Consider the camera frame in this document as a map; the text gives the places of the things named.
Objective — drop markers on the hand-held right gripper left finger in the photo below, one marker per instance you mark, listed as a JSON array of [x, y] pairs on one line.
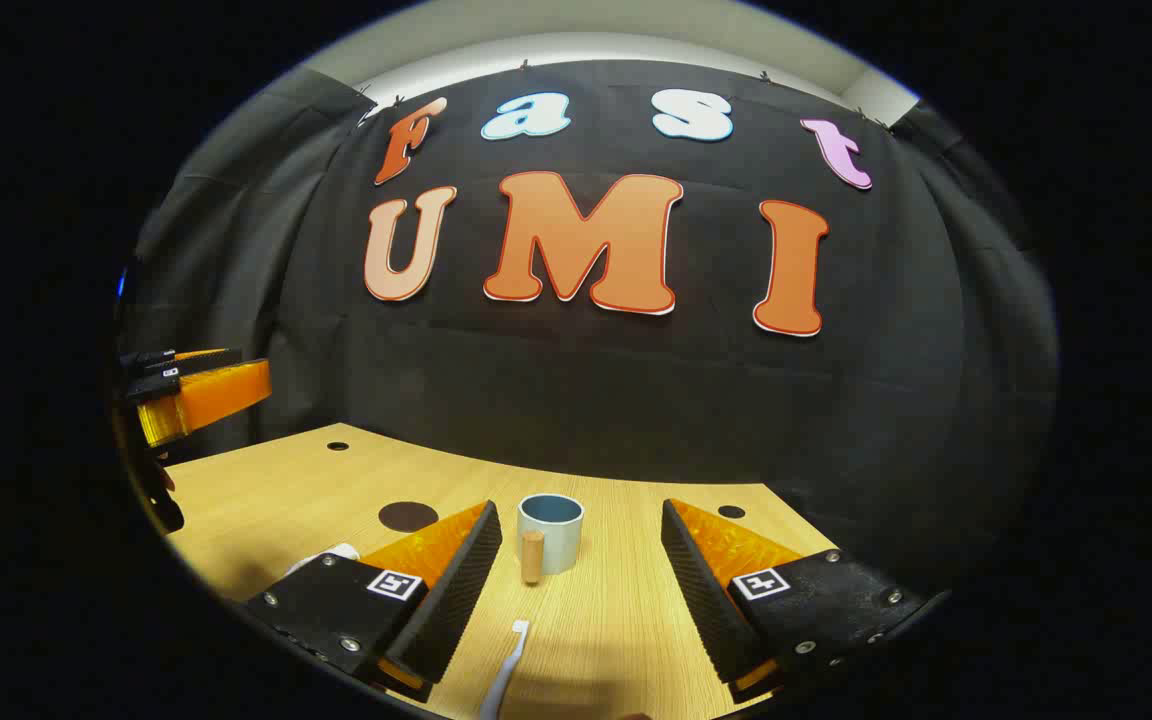
[[456, 600]]

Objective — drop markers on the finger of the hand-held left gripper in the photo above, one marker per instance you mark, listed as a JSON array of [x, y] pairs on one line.
[[196, 360], [216, 395]]

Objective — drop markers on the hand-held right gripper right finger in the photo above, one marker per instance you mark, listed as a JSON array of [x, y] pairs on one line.
[[701, 600]]

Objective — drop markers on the white toothbrush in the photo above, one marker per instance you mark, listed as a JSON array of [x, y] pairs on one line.
[[508, 665]]

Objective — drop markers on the dark brown round coaster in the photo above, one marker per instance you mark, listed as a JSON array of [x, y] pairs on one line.
[[408, 516]]

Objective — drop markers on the white toothpaste tube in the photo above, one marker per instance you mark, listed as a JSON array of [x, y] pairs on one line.
[[328, 553]]

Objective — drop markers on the wooden desktop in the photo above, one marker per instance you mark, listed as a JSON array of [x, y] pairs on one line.
[[266, 480]]

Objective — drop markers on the black backdrop cloth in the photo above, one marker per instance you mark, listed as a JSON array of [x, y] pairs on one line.
[[586, 400]]

